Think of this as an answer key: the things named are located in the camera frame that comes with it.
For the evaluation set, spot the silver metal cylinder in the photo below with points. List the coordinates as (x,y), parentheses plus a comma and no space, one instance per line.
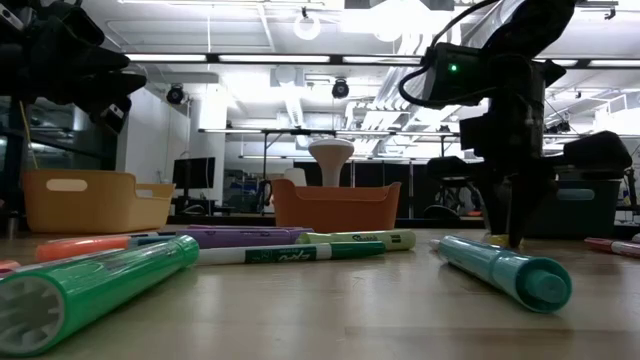
(12,227)

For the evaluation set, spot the black overhead beam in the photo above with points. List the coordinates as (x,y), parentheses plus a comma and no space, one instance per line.
(212,58)

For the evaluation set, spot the white LED light strip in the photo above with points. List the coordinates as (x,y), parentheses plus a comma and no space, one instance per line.
(165,58)
(555,62)
(380,59)
(275,58)
(615,63)

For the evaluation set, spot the black ceiling spotlight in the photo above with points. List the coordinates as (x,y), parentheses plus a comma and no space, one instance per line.
(175,95)
(340,89)

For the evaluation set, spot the yellow highlighter pen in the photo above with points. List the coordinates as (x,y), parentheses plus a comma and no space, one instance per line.
(492,241)

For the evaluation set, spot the teal plastic bin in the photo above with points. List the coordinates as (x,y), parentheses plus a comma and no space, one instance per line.
(585,215)

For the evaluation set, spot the yellow plastic bin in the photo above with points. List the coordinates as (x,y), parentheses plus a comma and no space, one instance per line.
(100,210)

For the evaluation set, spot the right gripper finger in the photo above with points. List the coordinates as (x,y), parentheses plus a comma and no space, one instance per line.
(497,205)
(530,205)

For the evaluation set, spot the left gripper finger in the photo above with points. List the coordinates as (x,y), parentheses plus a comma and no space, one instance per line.
(112,86)
(102,60)

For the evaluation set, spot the orange plastic bin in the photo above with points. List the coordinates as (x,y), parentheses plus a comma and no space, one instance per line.
(335,210)

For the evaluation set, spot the orange highlighter pen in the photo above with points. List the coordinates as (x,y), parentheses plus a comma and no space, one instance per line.
(9,266)
(80,247)

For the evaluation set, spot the lime green highlighter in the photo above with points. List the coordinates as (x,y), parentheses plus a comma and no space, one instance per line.
(360,239)

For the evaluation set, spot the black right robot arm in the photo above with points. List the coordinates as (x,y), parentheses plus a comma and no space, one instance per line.
(530,25)

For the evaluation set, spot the black aluminium table frame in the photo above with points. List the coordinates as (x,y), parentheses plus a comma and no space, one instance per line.
(225,220)

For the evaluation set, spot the green dry-erase marker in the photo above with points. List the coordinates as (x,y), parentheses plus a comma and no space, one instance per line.
(280,254)

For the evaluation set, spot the red dry-erase marker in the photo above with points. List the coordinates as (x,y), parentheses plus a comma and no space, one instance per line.
(610,246)

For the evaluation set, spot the teal highlighter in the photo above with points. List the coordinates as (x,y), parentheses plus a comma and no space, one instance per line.
(500,272)

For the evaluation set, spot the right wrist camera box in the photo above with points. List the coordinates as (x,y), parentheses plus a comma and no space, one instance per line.
(450,82)

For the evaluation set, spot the background workstation frame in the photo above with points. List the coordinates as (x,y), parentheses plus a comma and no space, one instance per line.
(300,132)

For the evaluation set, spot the small white dome object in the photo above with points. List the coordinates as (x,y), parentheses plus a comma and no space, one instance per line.
(296,177)

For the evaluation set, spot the white mushroom lamp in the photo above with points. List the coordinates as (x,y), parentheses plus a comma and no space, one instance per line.
(331,155)

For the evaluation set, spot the purple highlighter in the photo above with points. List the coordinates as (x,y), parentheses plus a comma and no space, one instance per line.
(235,227)
(240,238)

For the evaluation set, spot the black computer monitor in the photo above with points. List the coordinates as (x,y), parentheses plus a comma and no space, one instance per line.
(194,172)

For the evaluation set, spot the light blue highlighter pen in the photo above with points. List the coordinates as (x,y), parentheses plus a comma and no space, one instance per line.
(150,241)

